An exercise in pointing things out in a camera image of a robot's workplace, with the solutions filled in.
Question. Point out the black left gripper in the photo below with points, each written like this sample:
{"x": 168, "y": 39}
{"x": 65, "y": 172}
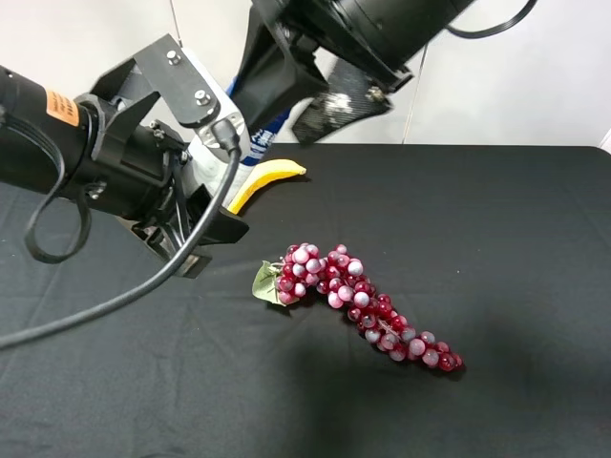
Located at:
{"x": 140, "y": 168}

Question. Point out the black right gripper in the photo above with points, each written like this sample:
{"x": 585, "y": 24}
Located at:
{"x": 278, "y": 68}

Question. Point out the blue white yogurt drink bottle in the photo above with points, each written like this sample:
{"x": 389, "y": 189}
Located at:
{"x": 262, "y": 139}

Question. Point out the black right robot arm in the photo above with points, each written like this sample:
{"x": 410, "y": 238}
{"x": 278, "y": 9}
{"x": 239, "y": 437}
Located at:
{"x": 406, "y": 27}

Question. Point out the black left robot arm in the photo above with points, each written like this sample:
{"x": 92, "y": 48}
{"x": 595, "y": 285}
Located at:
{"x": 45, "y": 137}

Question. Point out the yellow banana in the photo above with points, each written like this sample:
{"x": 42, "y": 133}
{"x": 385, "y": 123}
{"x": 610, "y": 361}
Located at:
{"x": 263, "y": 174}

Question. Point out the red grape bunch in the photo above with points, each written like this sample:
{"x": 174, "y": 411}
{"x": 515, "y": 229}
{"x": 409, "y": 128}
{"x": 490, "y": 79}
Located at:
{"x": 340, "y": 279}

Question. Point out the black tablecloth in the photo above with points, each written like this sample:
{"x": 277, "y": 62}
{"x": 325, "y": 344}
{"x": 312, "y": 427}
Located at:
{"x": 398, "y": 301}

